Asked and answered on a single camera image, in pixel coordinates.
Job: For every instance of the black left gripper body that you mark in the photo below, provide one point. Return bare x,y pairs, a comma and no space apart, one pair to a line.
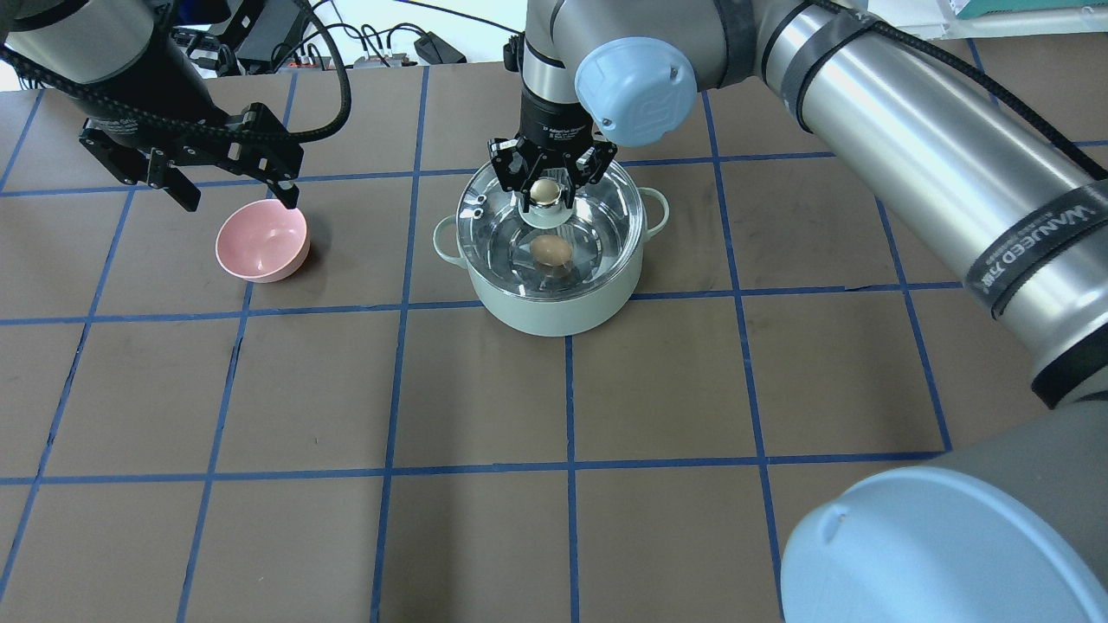
164,93

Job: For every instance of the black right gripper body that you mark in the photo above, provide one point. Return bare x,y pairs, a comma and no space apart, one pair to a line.
552,121

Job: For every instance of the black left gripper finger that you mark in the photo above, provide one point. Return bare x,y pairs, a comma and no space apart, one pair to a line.
278,168
163,174

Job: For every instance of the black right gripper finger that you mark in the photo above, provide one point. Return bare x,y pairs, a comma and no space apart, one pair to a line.
518,163
585,164

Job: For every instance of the brown egg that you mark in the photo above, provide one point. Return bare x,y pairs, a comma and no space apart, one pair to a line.
551,250

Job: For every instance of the glass pot lid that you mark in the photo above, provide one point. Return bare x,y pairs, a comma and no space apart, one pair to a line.
606,224

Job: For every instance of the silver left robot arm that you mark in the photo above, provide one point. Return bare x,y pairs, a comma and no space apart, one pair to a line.
84,41

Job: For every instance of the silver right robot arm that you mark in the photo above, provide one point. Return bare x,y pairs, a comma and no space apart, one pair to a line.
1011,529

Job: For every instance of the mint green cooking pot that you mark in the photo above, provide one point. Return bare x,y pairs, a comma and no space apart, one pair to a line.
555,318

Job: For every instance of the pink bowl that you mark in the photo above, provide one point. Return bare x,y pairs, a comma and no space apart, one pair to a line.
263,242

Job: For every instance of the black power adapter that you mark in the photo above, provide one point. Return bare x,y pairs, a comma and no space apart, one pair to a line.
436,51

